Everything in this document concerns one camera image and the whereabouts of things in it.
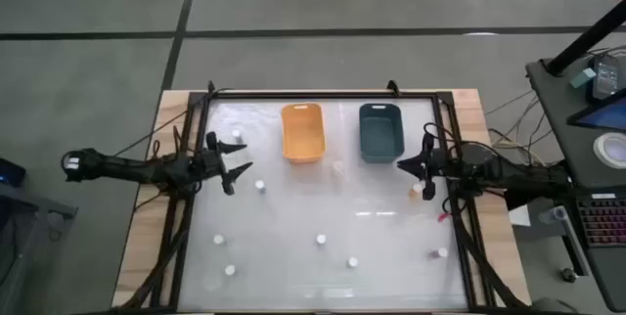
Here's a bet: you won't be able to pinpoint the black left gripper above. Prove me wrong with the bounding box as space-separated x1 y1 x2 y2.
195 130 254 197

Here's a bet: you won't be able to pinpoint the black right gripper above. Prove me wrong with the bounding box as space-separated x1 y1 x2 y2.
396 131 459 203

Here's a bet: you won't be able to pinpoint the teal plastic bin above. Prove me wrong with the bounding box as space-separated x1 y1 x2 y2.
358 102 406 164

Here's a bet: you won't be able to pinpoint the orange plastic bin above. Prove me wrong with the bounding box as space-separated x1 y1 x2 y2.
280 102 328 164

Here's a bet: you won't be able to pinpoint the black desk support bar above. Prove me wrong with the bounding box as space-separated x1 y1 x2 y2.
503 191 542 211

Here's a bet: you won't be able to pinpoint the white paper sheet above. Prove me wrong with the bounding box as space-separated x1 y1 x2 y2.
508 202 532 228

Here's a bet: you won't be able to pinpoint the clear plastic tube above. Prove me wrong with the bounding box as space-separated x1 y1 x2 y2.
539 205 571 226

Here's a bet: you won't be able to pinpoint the dark grey side desk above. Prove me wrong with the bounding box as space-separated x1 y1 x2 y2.
525 55 626 314

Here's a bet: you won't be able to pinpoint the small teal box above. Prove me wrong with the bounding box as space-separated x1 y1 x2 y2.
568 67 598 90

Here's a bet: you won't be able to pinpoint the backlit black keyboard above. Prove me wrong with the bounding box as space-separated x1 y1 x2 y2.
575 192 626 248

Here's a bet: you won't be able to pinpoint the white tape roll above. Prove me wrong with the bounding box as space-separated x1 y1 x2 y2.
593 131 626 169

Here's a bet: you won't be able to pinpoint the tablet with blue screen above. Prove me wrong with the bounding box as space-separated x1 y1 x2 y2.
566 90 626 133

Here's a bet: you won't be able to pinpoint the grey metal cart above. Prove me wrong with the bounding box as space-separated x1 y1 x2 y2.
0 182 79 315

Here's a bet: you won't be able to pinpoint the black slanted pole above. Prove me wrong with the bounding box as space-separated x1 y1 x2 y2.
545 0 626 76

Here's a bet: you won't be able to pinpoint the black device with blue light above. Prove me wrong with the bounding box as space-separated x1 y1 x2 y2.
0 157 28 189

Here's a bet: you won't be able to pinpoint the black metal table frame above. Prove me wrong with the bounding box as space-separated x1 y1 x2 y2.
110 87 532 315

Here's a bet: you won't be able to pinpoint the tangled floor cables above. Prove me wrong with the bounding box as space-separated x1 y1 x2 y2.
483 89 554 167

